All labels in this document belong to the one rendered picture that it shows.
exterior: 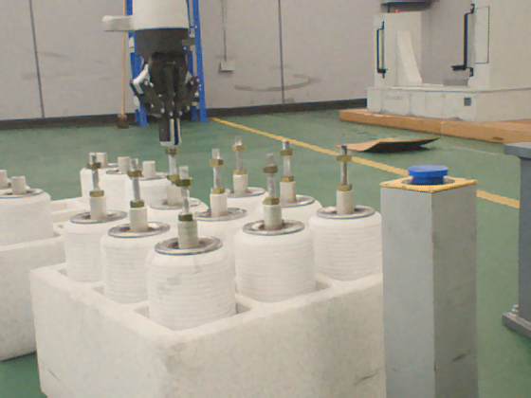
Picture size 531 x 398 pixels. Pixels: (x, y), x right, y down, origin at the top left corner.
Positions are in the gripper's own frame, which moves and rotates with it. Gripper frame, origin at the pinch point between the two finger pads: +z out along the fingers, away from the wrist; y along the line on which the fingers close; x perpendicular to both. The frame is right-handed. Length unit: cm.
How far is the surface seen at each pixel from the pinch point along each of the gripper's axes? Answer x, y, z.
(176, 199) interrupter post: -0.8, -0.6, 9.7
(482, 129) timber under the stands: 43, 311, 29
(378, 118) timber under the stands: 142, 404, 29
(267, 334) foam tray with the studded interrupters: -26.5, -17.9, 20.1
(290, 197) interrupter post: -16.0, 6.1, 9.9
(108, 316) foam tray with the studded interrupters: -10.0, -24.7, 18.2
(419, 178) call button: -40.4, -9.2, 4.0
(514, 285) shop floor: -34, 60, 36
